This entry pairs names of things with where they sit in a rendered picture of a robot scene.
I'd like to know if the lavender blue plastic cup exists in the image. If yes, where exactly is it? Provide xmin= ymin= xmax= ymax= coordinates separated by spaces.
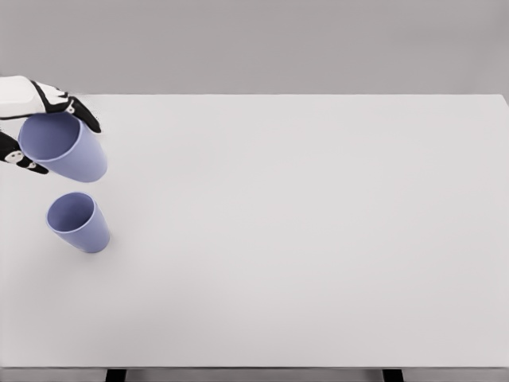
xmin=46 ymin=192 xmax=111 ymax=255
xmin=17 ymin=111 xmax=108 ymax=185

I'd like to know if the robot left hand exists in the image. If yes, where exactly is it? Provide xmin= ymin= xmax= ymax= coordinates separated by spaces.
xmin=0 ymin=75 xmax=103 ymax=176

